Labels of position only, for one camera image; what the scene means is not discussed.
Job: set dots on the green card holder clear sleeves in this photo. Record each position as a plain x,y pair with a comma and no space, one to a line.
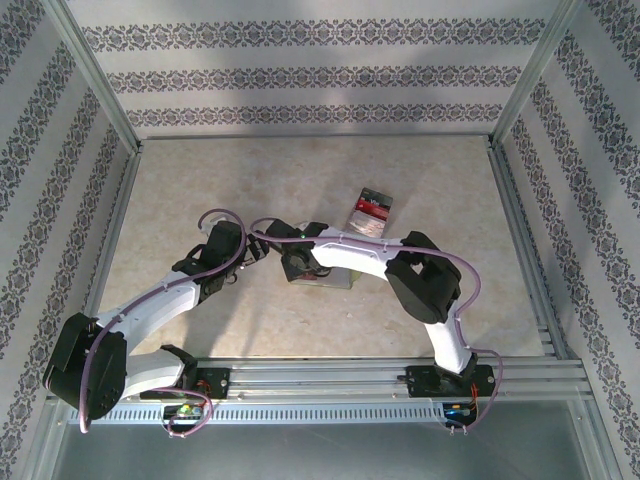
345,280

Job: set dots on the white card red print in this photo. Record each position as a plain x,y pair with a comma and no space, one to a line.
367,226

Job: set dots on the black VIP card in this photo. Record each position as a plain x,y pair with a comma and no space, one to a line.
375,202

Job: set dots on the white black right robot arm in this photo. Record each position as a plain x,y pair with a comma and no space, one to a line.
350,255

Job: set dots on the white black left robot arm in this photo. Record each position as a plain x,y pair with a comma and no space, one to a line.
150,310

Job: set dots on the clear acrylic card stand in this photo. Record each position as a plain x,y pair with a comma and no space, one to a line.
370,215

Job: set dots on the small circuit board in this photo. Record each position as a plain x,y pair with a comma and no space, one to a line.
185,411
457,411

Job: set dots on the grey sheet metal panel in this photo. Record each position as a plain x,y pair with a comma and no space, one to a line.
320,455

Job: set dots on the aluminium table edge rail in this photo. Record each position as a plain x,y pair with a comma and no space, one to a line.
114,225
315,137
522,225

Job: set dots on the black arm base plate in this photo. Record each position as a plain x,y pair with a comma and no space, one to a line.
420,382
220,382

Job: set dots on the aluminium frame post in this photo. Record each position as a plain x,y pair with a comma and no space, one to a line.
94,75
532,75

